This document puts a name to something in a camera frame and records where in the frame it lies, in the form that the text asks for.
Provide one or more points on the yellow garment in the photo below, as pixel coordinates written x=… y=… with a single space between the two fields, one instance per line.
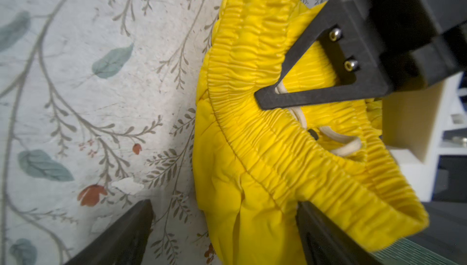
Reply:
x=253 y=167

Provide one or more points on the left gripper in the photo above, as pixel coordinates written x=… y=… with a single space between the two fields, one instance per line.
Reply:
x=334 y=50

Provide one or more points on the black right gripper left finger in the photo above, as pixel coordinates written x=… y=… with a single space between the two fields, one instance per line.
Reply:
x=123 y=243

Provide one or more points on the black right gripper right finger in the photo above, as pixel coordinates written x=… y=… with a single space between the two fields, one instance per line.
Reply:
x=324 y=243

